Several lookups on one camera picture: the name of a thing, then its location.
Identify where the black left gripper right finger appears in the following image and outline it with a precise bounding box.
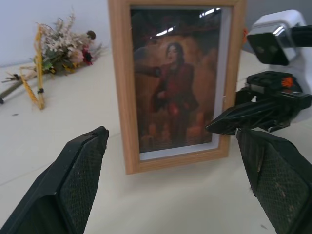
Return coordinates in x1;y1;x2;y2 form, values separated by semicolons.
235;127;312;234

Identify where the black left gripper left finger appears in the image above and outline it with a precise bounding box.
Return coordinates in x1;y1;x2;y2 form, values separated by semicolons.
0;126;110;234

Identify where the wooden picture frame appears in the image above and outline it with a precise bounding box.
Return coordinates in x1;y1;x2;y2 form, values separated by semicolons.
108;0;248;175

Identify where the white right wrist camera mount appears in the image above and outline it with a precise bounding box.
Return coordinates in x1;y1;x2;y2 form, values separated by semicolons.
246;9;312;122

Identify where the dried flower bouquet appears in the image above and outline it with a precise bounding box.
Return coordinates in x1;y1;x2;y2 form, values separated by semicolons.
0;7;108;111

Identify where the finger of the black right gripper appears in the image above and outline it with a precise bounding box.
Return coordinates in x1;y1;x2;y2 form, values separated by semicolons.
205;119;245;136
213;100;293;129

